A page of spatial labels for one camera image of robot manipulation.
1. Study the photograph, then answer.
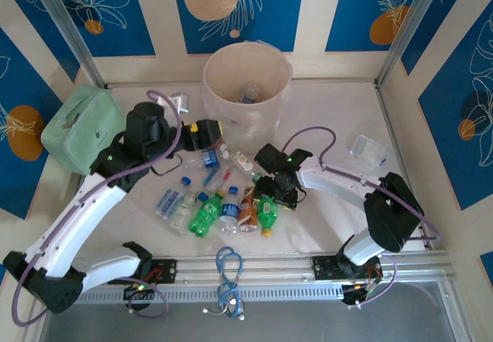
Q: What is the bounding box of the aluminium side rail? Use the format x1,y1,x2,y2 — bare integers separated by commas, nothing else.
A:
375,83,454,253

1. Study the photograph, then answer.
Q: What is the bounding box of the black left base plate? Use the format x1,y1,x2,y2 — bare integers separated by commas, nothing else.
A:
126,257,179,286

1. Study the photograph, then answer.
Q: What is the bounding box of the thin aluminium rail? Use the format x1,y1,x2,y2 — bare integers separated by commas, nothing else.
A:
103,81,381,89

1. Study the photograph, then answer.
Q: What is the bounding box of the clear bottle white green label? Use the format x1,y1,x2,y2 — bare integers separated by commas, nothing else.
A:
172,187,201,236

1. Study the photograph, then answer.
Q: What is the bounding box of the clear soda water bottle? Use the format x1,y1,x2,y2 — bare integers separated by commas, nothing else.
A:
155,176,193,220

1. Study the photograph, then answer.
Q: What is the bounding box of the blue stethoscope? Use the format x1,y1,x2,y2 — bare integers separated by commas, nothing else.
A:
203,246,247,322

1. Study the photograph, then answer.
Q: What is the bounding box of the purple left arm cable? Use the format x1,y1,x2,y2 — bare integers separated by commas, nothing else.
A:
11,89,184,327

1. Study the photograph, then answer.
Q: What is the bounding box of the aluminium frame post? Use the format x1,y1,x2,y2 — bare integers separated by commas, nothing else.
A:
375,0,442,91
29,0,107,89

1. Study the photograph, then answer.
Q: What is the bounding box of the clear bottle green cap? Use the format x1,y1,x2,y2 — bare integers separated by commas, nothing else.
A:
233,149,265,184

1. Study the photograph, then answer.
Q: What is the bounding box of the white round waste bin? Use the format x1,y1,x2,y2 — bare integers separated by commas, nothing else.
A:
203,41,290,156

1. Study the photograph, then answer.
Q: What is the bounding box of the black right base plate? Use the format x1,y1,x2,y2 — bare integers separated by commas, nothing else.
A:
309,254,346,281

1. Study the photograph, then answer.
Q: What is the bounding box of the clear plastic container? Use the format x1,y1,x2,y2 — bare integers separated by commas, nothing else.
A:
349,133,387,173

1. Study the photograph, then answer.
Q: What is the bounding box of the aluminium mounting rail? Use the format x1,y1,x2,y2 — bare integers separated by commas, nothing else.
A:
76,251,451,291

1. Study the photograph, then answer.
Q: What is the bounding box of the clear bottle red blue label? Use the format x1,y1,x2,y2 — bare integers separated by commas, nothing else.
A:
198,166,235,203

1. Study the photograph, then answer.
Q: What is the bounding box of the blue label white cap bottle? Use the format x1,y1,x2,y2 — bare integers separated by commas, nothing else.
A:
187,146,230,170

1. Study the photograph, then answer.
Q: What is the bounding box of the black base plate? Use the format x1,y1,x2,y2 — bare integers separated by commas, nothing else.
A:
309,254,346,281
126,257,179,286

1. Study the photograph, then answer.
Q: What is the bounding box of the brown drink bottle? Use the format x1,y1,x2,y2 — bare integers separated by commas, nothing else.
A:
237,186,260,233

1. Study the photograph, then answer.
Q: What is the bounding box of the green plastic soda bottle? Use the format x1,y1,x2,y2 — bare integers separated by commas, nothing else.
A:
257,197,279,238
188,189,226,238

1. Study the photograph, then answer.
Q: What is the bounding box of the mint green medicine bag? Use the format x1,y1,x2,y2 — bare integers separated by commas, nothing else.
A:
40,82,130,177

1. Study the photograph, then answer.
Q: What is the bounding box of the clear plastic bin liner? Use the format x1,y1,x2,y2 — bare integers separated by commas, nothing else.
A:
203,83,288,156

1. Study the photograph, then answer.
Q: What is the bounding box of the slotted grey cable duct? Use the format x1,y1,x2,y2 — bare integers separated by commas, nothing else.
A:
76,283,346,305

